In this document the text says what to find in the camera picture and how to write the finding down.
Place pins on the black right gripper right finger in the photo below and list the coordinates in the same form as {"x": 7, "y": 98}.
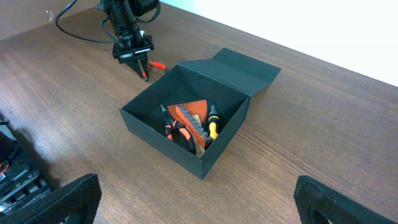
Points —
{"x": 318, "y": 203}

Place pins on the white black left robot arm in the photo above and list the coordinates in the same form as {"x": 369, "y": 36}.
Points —
{"x": 131, "y": 44}

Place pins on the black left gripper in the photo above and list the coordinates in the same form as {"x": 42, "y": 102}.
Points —
{"x": 129, "y": 56}

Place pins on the black box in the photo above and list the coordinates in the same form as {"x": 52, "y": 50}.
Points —
{"x": 228, "y": 80}

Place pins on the small orange cutting pliers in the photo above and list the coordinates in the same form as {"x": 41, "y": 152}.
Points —
{"x": 155, "y": 64}

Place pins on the orange socket rail holder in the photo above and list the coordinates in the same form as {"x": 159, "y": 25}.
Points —
{"x": 194, "y": 126}

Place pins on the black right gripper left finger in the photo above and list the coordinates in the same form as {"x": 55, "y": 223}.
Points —
{"x": 76, "y": 202}

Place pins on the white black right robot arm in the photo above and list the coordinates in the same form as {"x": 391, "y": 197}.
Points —
{"x": 26, "y": 197}

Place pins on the orange black long-nose pliers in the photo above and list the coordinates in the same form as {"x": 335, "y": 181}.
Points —
{"x": 171, "y": 124}

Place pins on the yellow black stubby screwdriver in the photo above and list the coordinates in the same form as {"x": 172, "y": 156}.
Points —
{"x": 213, "y": 120}

